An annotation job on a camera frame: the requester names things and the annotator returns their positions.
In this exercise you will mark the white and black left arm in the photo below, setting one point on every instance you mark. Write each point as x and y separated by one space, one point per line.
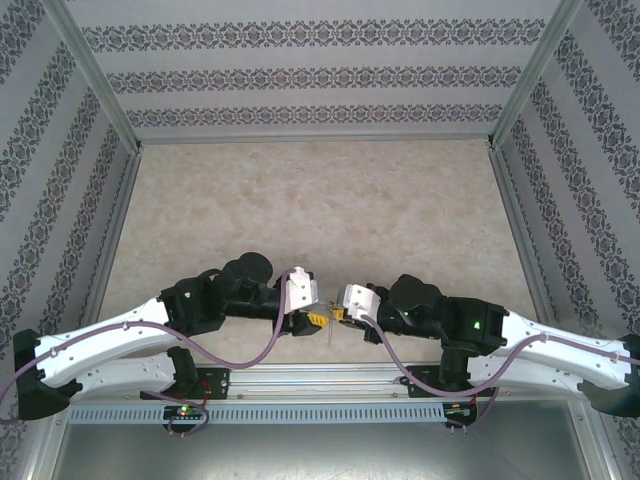
100 335

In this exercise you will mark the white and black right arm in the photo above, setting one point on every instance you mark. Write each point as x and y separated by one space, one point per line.
550 345

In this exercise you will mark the small circuit board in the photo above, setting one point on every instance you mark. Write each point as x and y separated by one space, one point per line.
459 409
182 412

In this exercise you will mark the aluminium mounting rail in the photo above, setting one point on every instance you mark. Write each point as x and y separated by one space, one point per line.
320 382

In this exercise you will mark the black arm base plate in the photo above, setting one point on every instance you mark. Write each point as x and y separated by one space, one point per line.
420 382
217 382

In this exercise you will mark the aluminium frame beam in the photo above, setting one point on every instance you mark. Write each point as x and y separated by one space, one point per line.
517 225
315 138
117 225

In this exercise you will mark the aluminium frame post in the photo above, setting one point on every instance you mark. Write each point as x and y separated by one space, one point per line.
45 462
90 65
537 65
597 450

